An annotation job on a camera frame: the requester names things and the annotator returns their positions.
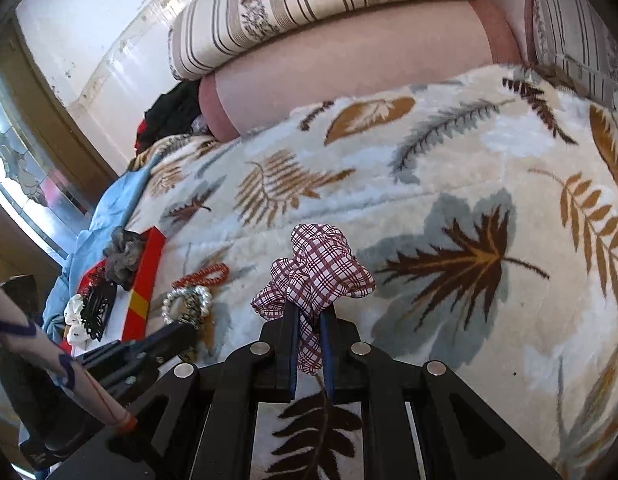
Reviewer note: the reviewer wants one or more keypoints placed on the floral patterned cloth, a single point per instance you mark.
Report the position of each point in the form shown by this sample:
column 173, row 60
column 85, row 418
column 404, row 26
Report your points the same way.
column 199, row 125

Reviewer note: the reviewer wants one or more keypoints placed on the plaid scrunchie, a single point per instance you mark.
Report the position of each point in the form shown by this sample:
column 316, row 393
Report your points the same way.
column 324, row 270

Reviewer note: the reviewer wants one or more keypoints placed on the light blue cloth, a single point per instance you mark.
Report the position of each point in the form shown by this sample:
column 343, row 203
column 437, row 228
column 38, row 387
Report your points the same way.
column 104, row 210

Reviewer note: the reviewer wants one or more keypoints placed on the wooden framed glass door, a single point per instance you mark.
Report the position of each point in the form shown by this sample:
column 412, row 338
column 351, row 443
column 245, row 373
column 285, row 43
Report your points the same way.
column 24, row 150

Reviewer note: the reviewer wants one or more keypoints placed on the pink cushion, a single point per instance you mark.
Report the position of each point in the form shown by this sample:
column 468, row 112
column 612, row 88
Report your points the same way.
column 509, row 0

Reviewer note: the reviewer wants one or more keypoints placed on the long striped floral pillow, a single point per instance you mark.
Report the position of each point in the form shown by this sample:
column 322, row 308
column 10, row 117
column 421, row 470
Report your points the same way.
column 314, row 5

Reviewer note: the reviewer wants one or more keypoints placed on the black hair claw clip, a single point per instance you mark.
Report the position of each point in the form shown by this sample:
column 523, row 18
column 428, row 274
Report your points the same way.
column 101, row 305

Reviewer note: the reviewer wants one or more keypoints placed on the dark grey fuzzy scrunchie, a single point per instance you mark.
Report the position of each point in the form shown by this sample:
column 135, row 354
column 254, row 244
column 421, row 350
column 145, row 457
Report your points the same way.
column 124, row 260

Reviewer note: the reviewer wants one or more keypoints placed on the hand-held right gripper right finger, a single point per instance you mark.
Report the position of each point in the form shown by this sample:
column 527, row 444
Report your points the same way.
column 330, row 355

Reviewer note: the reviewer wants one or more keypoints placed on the pink quilted bolster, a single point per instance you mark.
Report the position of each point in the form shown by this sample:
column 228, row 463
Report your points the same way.
column 364, row 60

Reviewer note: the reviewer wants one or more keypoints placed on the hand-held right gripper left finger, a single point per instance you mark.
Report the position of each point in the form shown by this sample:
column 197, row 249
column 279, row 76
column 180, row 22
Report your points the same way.
column 285, row 345

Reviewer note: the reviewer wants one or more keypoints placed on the striped floral cushion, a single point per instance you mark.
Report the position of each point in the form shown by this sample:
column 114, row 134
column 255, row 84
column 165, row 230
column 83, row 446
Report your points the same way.
column 579, row 25

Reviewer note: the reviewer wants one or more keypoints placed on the black clothing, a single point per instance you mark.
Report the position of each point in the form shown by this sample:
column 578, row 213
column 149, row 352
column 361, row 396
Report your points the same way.
column 169, row 115

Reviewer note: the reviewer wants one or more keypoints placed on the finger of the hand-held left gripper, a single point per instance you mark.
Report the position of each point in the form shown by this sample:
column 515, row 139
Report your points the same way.
column 171, row 337
column 119, row 367

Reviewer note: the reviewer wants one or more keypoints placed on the red cardboard box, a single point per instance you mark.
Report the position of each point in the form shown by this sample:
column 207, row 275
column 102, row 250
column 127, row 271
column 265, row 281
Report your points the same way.
column 145, row 280

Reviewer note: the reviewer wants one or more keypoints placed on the leaf-printed fleece blanket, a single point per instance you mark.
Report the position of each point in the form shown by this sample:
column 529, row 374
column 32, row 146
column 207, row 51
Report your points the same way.
column 439, row 160

